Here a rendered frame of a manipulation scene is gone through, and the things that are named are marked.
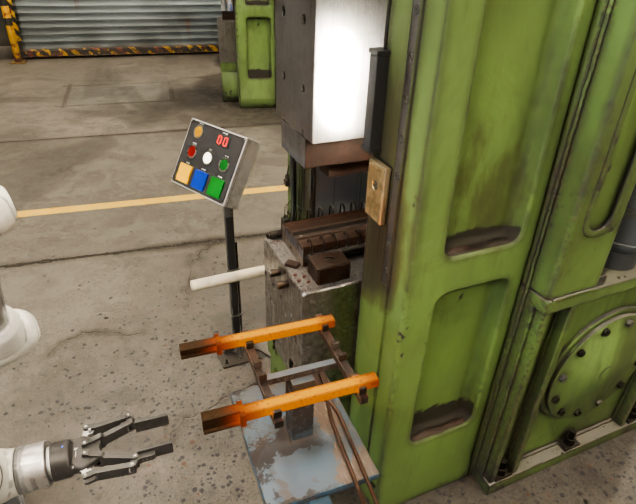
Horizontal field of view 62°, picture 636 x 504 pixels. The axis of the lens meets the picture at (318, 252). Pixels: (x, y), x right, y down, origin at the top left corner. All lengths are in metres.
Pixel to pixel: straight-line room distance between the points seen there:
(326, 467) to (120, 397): 1.45
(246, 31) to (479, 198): 5.15
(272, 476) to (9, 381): 1.80
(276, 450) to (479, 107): 1.03
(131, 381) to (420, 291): 1.68
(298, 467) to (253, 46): 5.52
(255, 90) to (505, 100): 5.25
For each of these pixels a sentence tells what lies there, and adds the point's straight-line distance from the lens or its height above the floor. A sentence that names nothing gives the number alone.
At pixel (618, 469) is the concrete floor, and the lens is 2.70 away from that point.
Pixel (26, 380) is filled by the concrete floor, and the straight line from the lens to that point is 2.95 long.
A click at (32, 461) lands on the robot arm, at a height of 1.01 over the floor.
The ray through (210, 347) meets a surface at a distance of 1.40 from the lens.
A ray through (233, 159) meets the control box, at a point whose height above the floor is 1.12.
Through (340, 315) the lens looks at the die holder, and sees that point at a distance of 1.78.
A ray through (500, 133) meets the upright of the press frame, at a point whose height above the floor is 1.45.
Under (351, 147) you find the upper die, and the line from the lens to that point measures 1.66.
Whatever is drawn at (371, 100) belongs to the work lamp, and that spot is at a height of 1.52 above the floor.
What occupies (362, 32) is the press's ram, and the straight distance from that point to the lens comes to 1.52.
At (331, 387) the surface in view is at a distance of 1.27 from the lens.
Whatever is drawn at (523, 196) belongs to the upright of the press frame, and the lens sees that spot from 1.62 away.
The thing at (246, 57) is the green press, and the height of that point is 0.58.
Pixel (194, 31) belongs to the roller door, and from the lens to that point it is 9.52.
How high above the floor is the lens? 1.90
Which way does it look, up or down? 32 degrees down
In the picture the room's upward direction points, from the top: 2 degrees clockwise
